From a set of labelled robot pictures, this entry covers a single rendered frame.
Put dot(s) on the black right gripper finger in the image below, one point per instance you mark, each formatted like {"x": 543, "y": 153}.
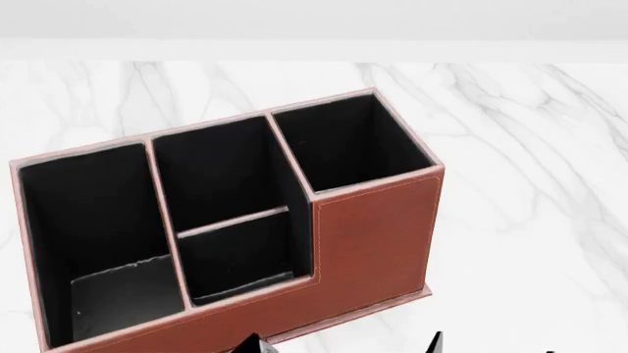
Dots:
{"x": 435, "y": 345}
{"x": 251, "y": 345}

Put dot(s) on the brown leather desk caddy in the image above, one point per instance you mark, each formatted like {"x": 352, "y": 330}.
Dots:
{"x": 373, "y": 242}

